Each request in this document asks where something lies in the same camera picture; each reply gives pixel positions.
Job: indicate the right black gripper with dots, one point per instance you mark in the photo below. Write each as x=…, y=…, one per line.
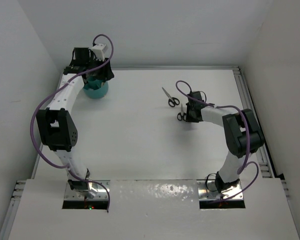
x=189, y=119

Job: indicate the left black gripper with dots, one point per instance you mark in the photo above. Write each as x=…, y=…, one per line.
x=105, y=73

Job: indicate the black scissors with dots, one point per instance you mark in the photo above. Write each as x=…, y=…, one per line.
x=172, y=101
x=182, y=115

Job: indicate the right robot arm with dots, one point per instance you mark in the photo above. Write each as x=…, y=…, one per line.
x=242, y=133

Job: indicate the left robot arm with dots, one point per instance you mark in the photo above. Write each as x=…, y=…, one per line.
x=89, y=71

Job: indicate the teal divided pen holder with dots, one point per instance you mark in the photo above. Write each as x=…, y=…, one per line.
x=95, y=88

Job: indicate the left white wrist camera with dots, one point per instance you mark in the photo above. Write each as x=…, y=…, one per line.
x=99, y=51

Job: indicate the aluminium table frame rail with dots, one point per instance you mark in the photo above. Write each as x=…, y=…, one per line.
x=166, y=67

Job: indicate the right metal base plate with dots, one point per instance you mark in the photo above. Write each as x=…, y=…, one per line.
x=207, y=191

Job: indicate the metal base plate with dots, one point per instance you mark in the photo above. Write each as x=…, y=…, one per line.
x=207, y=191
x=100, y=190

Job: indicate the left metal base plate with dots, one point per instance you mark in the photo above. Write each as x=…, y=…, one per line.
x=100, y=190

